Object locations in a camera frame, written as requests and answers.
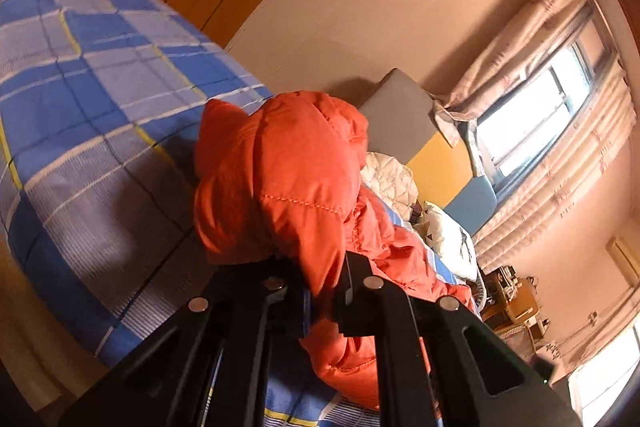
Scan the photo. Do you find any beige patterned curtain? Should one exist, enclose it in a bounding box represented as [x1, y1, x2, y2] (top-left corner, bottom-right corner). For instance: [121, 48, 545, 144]
[433, 0, 588, 147]
[474, 69, 636, 271]

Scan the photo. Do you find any beige patterned right curtain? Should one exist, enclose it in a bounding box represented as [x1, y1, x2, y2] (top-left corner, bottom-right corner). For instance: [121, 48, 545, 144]
[474, 69, 636, 271]

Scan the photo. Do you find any window with grey frame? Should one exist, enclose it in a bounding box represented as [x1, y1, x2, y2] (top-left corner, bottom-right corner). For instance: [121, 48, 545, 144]
[473, 0, 615, 204]

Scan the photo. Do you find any beige quilted blanket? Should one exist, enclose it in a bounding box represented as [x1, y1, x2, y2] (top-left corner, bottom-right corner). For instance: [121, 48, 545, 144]
[360, 152, 419, 221]

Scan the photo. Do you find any blue plaid bed sheet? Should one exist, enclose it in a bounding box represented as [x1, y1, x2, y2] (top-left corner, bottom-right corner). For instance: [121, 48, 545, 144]
[0, 0, 461, 427]

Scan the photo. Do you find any grey yellow blue headboard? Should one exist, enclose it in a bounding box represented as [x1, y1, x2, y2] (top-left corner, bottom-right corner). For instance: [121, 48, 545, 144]
[359, 68, 497, 234]

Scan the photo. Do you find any cluttered wooden side table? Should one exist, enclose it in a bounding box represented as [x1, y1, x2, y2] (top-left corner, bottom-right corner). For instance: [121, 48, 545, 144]
[480, 265, 550, 362]

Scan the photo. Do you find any beige patterned left curtain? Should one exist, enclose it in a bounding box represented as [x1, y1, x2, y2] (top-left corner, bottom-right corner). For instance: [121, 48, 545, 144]
[433, 0, 588, 147]

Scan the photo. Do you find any orange puffer down jacket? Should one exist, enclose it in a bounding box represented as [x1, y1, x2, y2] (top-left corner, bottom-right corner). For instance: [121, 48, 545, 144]
[193, 91, 473, 409]

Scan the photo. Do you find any white printed pillow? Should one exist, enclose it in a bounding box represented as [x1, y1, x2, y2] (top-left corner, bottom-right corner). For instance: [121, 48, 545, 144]
[413, 202, 478, 281]

